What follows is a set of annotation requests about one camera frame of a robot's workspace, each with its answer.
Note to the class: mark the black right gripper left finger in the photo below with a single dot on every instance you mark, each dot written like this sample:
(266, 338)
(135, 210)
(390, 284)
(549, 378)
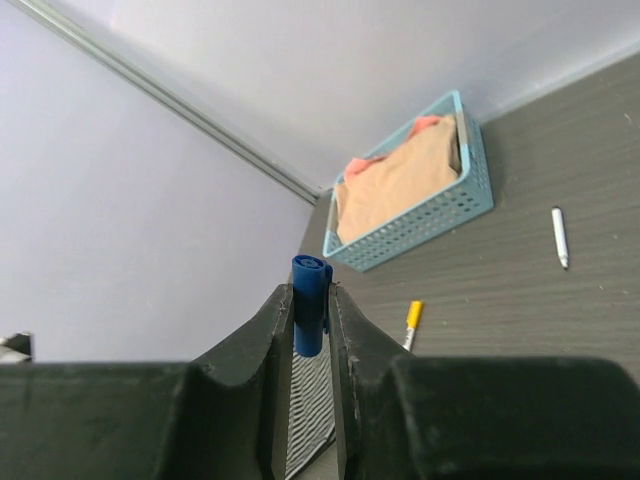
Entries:
(232, 413)

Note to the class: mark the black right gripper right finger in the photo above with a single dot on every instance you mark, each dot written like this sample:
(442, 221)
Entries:
(370, 426)

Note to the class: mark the white pen yellow end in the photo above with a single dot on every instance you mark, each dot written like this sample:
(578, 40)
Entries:
(413, 319)

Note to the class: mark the dark blue pen cap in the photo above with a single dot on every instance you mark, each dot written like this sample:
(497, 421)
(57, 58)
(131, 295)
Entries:
(311, 280)

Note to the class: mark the white pen black tip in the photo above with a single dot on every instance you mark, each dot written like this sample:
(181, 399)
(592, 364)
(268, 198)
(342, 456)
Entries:
(560, 237)

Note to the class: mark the black white striped cloth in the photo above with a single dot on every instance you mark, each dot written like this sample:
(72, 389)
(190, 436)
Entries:
(311, 426)

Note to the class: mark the peach folded cloth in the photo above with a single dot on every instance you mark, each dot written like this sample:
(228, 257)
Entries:
(377, 189)

